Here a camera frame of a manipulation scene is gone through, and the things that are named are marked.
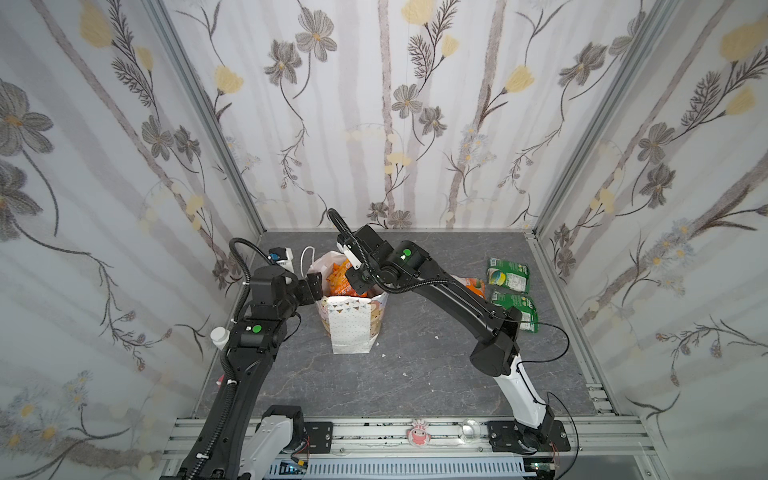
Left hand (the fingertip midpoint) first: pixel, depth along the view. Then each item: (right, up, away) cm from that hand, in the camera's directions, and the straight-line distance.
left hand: (304, 267), depth 75 cm
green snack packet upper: (+64, -3, +29) cm, 71 cm away
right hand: (+11, +1, 0) cm, 11 cm away
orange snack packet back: (+51, -7, +26) cm, 58 cm away
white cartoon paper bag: (+12, -15, +3) cm, 19 cm away
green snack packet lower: (+67, -17, +20) cm, 72 cm away
